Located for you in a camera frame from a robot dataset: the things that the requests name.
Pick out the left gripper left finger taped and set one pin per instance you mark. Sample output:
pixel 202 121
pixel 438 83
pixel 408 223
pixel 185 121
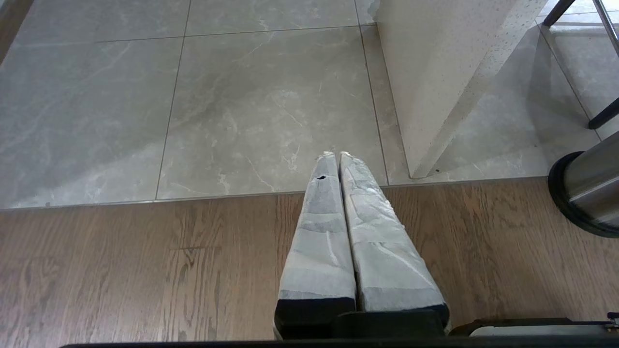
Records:
pixel 319 251

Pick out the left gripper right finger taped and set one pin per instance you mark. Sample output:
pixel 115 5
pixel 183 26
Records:
pixel 387 261

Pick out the steel inner bin black base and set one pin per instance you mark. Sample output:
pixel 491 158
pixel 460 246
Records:
pixel 595 179

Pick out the chrome stool footrest frame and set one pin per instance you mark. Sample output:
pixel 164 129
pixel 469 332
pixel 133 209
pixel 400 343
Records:
pixel 607 24

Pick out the speckled beige stone counter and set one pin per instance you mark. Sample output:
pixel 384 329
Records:
pixel 435 72

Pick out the dark wooden baseboard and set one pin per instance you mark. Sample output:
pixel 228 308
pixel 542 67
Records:
pixel 9 19

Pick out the dark bar stool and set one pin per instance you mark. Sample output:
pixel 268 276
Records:
pixel 602 113

